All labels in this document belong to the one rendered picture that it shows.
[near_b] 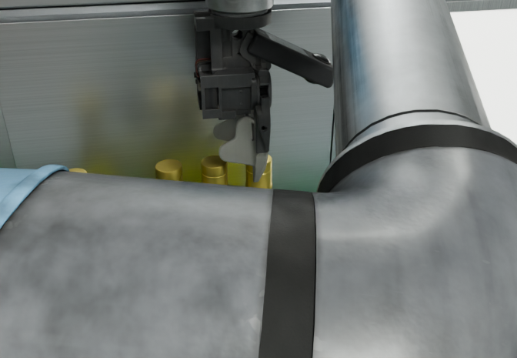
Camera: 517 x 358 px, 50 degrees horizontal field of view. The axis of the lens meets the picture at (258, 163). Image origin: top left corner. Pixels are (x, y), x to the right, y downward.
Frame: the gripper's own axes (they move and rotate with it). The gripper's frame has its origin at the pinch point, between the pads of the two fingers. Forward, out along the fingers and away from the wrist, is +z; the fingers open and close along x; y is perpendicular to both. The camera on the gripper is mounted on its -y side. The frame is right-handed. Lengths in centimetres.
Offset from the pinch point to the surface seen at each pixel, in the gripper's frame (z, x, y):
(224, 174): 0.5, 0.9, 4.6
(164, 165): -0.9, -0.4, 12.0
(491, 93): -1.6, -12.5, -40.1
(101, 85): -7.5, -12.0, 19.4
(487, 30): -12.0, -12.5, -37.1
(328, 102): -2.5, -12.1, -13.0
